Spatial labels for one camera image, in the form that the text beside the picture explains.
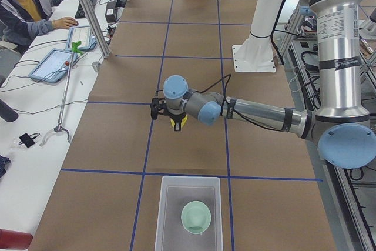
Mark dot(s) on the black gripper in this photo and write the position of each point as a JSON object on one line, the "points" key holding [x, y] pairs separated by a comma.
{"points": [[176, 117]]}

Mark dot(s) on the yellow plastic cup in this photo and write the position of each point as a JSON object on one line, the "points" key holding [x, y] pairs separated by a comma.
{"points": [[184, 120]]}

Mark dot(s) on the green ceramic bowl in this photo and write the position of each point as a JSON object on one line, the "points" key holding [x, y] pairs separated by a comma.
{"points": [[196, 217]]}

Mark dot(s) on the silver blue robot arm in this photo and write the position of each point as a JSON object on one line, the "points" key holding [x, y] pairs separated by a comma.
{"points": [[201, 33]]}

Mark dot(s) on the translucent white plastic box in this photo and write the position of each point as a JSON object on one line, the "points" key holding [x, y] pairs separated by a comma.
{"points": [[176, 191]]}

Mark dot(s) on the black power adapter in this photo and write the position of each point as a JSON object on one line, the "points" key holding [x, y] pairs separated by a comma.
{"points": [[111, 13]]}

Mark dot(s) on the reacher grabber tool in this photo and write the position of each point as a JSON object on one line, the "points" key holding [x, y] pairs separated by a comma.
{"points": [[59, 129]]}

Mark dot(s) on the far blue teach pendant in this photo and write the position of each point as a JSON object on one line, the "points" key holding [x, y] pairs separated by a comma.
{"points": [[83, 34]]}

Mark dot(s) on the blue teach pendant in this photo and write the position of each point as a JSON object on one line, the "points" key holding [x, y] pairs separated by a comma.
{"points": [[83, 34], [53, 67]]}

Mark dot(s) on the near blue teach pendant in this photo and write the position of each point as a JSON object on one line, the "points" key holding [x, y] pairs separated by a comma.
{"points": [[53, 67]]}

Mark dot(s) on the small black device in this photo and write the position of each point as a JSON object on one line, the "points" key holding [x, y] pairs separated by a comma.
{"points": [[28, 140]]}

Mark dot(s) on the seated person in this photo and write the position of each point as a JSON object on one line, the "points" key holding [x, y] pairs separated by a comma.
{"points": [[24, 20]]}

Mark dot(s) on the white pedestal column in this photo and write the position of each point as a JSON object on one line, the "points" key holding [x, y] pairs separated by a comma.
{"points": [[256, 52]]}

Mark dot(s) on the aluminium frame post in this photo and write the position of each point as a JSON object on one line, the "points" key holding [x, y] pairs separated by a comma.
{"points": [[94, 24]]}

